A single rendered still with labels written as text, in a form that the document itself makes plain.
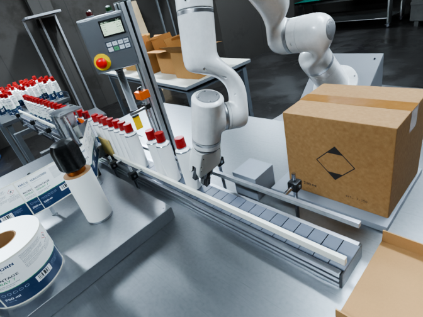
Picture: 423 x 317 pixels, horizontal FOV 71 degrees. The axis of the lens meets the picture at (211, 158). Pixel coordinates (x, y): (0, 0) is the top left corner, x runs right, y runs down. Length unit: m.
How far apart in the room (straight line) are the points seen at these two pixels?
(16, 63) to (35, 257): 4.88
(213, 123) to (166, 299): 0.46
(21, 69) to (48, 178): 4.53
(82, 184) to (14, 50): 4.75
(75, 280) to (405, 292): 0.81
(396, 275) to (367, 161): 0.27
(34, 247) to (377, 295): 0.84
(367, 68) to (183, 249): 1.03
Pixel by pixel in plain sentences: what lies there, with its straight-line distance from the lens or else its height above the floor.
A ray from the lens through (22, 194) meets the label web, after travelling 1.22.
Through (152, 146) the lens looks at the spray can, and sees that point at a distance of 1.10.
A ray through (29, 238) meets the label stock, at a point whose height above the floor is 1.02.
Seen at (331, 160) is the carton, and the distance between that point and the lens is 0.89.
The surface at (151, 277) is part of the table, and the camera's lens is 0.90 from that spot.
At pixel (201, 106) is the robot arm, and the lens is 0.73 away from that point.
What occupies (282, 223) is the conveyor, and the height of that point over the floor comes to 0.88.
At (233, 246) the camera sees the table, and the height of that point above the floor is 0.83.
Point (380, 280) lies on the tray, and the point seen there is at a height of 0.83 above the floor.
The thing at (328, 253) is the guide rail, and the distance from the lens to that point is 0.74.
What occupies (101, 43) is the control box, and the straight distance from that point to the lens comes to 1.21.
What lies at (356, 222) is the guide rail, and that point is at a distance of 0.74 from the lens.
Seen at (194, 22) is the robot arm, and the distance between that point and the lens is 0.76.
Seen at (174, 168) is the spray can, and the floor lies 0.94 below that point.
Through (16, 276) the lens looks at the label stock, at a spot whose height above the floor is 0.97.
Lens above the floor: 1.48
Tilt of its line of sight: 30 degrees down
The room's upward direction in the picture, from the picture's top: 15 degrees counter-clockwise
